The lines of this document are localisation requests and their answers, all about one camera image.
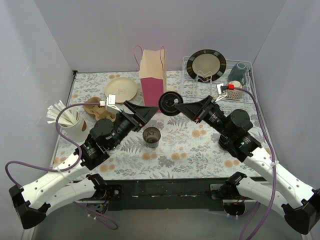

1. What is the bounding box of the grey blue mug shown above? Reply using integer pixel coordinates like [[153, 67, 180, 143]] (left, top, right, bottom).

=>
[[227, 62, 248, 82]]

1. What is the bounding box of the black printed coffee cup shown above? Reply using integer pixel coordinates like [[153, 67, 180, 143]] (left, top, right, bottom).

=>
[[142, 127, 161, 148]]

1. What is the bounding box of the white wire dish rack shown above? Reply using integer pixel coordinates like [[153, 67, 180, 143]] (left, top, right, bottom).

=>
[[180, 56, 256, 108]]

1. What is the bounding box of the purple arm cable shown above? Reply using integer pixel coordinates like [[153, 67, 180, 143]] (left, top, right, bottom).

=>
[[233, 87, 277, 240], [4, 102, 118, 230]]

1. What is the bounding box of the patterned ceramic bowl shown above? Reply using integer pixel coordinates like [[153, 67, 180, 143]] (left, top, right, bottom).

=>
[[226, 80, 243, 100]]

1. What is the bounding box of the dark rimmed dinner plate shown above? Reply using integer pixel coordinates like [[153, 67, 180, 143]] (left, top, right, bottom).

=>
[[186, 49, 227, 83]]

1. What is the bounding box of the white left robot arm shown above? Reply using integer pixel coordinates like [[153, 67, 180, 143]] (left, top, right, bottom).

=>
[[9, 101, 159, 230]]

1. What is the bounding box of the white straw holder cup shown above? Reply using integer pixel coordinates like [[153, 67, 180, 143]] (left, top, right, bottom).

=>
[[59, 111, 89, 143]]

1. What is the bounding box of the brown cardboard cup carrier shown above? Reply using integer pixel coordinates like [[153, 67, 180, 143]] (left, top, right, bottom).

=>
[[83, 104, 116, 122]]

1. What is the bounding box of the black table edge rail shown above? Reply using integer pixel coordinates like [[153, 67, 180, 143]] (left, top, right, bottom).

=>
[[77, 178, 283, 211]]

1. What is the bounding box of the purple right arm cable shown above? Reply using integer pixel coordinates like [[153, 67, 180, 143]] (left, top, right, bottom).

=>
[[233, 87, 277, 240]]

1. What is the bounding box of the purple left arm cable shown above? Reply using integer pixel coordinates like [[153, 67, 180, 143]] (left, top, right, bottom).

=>
[[4, 102, 118, 230]]

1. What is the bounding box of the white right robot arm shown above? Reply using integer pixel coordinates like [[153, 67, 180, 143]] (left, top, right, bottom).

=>
[[173, 96, 320, 235]]

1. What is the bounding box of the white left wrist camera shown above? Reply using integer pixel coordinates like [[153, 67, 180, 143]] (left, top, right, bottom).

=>
[[99, 94, 121, 114]]

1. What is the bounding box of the cream round plate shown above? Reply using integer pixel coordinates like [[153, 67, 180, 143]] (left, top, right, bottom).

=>
[[104, 77, 138, 104]]

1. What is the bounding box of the pink paper gift bag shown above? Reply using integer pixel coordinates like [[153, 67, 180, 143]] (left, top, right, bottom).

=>
[[134, 45, 167, 107]]

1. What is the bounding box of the stack of black lids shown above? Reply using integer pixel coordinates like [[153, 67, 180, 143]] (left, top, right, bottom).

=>
[[218, 135, 233, 151]]

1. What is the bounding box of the black plastic cup lid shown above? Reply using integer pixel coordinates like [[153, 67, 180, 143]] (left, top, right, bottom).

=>
[[158, 91, 184, 117]]

